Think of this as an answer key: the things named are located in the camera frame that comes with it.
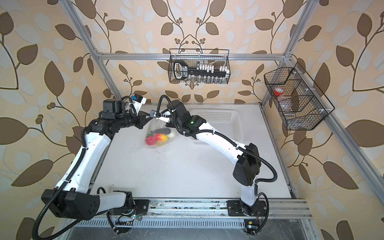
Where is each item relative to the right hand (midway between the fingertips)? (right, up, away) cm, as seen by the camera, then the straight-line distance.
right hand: (169, 110), depth 77 cm
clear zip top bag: (-8, -7, +2) cm, 11 cm away
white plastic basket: (+37, -7, +30) cm, 48 cm away
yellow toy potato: (-8, -20, +14) cm, 25 cm away
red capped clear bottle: (+59, +10, +4) cm, 60 cm away
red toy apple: (-14, -17, +10) cm, 24 cm away
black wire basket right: (+66, +2, -4) cm, 66 cm away
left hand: (-8, -2, -5) cm, 10 cm away
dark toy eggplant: (-4, -12, +10) cm, 16 cm away
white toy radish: (-2, -15, +13) cm, 19 cm away
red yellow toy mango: (-7, -15, +10) cm, 19 cm away
